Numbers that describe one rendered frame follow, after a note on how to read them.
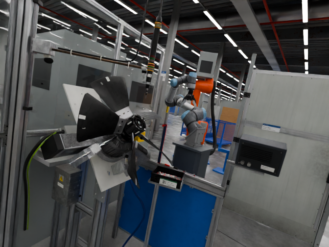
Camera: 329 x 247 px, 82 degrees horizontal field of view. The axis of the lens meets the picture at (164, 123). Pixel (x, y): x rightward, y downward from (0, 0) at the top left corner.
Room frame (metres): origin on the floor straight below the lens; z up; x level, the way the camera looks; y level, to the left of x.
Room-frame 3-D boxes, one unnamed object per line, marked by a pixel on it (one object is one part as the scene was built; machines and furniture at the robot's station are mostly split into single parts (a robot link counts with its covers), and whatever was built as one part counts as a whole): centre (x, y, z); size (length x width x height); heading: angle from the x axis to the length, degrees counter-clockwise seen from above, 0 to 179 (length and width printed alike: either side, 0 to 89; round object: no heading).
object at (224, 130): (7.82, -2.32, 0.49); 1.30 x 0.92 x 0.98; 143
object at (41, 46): (1.12, 0.77, 1.55); 0.10 x 0.07 x 0.09; 98
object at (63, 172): (1.15, 0.55, 0.73); 0.15 x 0.09 x 0.22; 63
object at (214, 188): (1.47, -0.11, 0.82); 0.90 x 0.04 x 0.08; 63
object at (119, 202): (1.67, 0.28, 0.39); 0.04 x 0.04 x 0.78; 63
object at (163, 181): (1.30, -0.09, 0.85); 0.22 x 0.17 x 0.07; 78
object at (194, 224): (1.47, -0.11, 0.45); 0.82 x 0.02 x 0.66; 63
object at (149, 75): (1.20, 0.15, 1.66); 0.04 x 0.04 x 0.46
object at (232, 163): (1.23, -0.58, 1.04); 0.24 x 0.03 x 0.03; 63
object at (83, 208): (1.18, 0.40, 0.56); 0.19 x 0.04 x 0.04; 63
